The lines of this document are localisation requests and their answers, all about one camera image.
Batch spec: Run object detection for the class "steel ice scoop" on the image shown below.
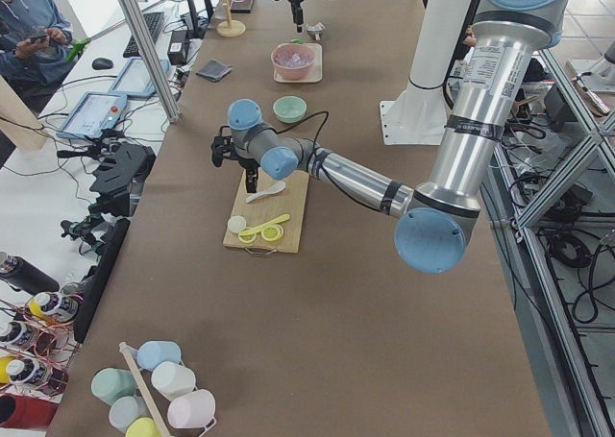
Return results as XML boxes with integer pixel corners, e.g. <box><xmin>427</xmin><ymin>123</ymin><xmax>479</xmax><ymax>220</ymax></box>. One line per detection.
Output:
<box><xmin>306</xmin><ymin>22</ymin><xmax>326</xmax><ymax>42</ymax></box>

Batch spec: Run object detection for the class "pile of clear ice cubes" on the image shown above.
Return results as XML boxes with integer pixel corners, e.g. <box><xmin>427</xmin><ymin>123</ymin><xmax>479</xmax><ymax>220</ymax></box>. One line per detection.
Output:
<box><xmin>273</xmin><ymin>44</ymin><xmax>314</xmax><ymax>69</ymax></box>

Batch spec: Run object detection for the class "pink bowl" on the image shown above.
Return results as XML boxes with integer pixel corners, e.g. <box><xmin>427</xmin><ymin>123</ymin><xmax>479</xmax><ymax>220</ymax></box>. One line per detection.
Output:
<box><xmin>270</xmin><ymin>43</ymin><xmax>316</xmax><ymax>81</ymax></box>

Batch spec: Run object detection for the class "mint green bowl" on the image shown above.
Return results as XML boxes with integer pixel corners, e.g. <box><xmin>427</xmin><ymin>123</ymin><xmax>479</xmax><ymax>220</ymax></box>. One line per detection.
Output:
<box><xmin>272</xmin><ymin>96</ymin><xmax>308</xmax><ymax>124</ymax></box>

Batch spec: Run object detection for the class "wooden cutting board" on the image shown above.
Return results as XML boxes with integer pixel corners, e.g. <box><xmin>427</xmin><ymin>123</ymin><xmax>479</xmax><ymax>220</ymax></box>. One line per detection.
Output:
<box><xmin>223</xmin><ymin>171</ymin><xmax>309</xmax><ymax>254</ymax></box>

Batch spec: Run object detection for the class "yellow plastic knife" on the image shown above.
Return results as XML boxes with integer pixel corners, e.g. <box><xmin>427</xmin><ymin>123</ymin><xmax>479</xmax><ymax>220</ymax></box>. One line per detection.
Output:
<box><xmin>237</xmin><ymin>213</ymin><xmax>290</xmax><ymax>236</ymax></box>

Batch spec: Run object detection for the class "lemon slice stack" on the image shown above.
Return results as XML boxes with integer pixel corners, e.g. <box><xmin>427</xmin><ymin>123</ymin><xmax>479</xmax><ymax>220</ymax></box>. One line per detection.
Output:
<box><xmin>260</xmin><ymin>224</ymin><xmax>284</xmax><ymax>242</ymax></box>

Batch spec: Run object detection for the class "lemon slice near bun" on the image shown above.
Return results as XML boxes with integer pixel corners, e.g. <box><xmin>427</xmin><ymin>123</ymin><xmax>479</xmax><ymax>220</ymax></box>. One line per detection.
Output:
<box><xmin>237</xmin><ymin>233</ymin><xmax>258</xmax><ymax>244</ymax></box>

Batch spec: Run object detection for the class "black tray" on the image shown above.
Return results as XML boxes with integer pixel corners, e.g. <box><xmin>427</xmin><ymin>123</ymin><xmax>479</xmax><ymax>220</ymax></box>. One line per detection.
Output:
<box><xmin>231</xmin><ymin>0</ymin><xmax>255</xmax><ymax>13</ymax></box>

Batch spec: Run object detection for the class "cream plastic tray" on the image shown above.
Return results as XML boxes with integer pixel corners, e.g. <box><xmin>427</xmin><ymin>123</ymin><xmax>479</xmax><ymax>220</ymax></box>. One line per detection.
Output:
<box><xmin>273</xmin><ymin>43</ymin><xmax>323</xmax><ymax>84</ymax></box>

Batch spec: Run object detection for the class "wooden cup stand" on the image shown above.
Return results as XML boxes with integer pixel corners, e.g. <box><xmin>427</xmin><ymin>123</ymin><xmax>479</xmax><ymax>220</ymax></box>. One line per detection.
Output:
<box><xmin>213</xmin><ymin>0</ymin><xmax>246</xmax><ymax>37</ymax></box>

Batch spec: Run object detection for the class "grey folded cloth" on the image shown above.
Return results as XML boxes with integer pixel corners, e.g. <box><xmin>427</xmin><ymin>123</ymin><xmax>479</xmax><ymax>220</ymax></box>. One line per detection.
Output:
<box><xmin>196</xmin><ymin>59</ymin><xmax>232</xmax><ymax>83</ymax></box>

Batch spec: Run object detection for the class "black keyboard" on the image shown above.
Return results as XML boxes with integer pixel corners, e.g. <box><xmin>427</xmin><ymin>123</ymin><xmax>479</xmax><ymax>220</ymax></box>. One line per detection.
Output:
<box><xmin>122</xmin><ymin>12</ymin><xmax>166</xmax><ymax>60</ymax></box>

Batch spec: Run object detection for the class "teach pendant far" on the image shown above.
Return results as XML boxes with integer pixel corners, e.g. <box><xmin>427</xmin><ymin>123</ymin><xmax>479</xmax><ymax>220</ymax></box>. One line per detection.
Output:
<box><xmin>109</xmin><ymin>57</ymin><xmax>156</xmax><ymax>99</ymax></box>

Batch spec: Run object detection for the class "teach pendant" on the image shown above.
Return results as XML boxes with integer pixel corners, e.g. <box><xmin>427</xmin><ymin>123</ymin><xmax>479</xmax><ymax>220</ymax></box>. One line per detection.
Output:
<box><xmin>56</xmin><ymin>92</ymin><xmax>128</xmax><ymax>140</ymax></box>
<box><xmin>109</xmin><ymin>57</ymin><xmax>156</xmax><ymax>99</ymax></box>

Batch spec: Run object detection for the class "teach pendant near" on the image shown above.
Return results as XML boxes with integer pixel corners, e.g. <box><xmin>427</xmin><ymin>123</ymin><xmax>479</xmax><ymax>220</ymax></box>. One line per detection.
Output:
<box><xmin>56</xmin><ymin>92</ymin><xmax>128</xmax><ymax>140</ymax></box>

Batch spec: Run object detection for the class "black computer mouse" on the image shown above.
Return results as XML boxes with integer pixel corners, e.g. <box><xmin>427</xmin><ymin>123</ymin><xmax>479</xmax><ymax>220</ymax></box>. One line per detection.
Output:
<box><xmin>91</xmin><ymin>58</ymin><xmax>114</xmax><ymax>70</ymax></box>

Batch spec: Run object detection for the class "blue plastic cup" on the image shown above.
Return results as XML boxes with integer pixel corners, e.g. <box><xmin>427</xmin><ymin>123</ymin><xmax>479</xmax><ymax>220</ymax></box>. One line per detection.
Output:
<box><xmin>136</xmin><ymin>340</ymin><xmax>182</xmax><ymax>372</ymax></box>

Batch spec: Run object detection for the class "white plastic cup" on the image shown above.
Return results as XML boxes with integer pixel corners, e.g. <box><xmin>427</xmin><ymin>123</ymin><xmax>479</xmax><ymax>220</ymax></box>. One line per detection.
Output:
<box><xmin>151</xmin><ymin>361</ymin><xmax>196</xmax><ymax>401</ymax></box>

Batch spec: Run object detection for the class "wooden cup rack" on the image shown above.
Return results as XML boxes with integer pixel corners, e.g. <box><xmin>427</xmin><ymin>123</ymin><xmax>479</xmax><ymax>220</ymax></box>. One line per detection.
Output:
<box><xmin>118</xmin><ymin>342</ymin><xmax>217</xmax><ymax>436</ymax></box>

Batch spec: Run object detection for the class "pink plastic cup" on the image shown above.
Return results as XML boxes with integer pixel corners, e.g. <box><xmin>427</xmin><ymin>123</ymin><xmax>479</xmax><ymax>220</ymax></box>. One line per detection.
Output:
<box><xmin>167</xmin><ymin>389</ymin><xmax>216</xmax><ymax>429</ymax></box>

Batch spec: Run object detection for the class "black flask bottle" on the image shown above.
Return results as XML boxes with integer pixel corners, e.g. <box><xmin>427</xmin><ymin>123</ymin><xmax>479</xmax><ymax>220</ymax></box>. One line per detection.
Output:
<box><xmin>1</xmin><ymin>252</ymin><xmax>60</xmax><ymax>295</ymax></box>

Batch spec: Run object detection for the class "green plastic cup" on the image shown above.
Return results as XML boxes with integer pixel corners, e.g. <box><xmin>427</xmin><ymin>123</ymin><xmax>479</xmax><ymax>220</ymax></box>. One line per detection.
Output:
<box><xmin>90</xmin><ymin>368</ymin><xmax>136</xmax><ymax>405</ymax></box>

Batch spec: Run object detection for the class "grey plastic cup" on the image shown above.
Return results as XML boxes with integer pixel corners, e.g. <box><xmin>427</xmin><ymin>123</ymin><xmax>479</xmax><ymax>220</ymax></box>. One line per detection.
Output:
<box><xmin>109</xmin><ymin>396</ymin><xmax>150</xmax><ymax>433</ymax></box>

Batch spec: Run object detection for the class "person in blue hoodie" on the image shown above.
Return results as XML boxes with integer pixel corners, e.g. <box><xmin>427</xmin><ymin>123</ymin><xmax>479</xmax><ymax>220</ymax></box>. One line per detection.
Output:
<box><xmin>1</xmin><ymin>0</ymin><xmax>75</xmax><ymax>113</ymax></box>

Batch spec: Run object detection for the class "yellow plastic cup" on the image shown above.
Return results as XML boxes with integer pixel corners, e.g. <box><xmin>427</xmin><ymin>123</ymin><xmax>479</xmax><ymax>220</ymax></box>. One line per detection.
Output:
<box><xmin>125</xmin><ymin>417</ymin><xmax>161</xmax><ymax>437</ymax></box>

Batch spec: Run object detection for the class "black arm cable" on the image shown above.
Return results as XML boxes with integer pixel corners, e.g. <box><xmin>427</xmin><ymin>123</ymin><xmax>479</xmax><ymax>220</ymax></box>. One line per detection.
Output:
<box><xmin>276</xmin><ymin>109</ymin><xmax>385</xmax><ymax>210</ymax></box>

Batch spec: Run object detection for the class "aluminium frame post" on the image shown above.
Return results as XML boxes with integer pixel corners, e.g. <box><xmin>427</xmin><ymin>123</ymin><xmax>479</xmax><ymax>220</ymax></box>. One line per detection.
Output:
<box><xmin>117</xmin><ymin>0</ymin><xmax>180</xmax><ymax>124</ymax></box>

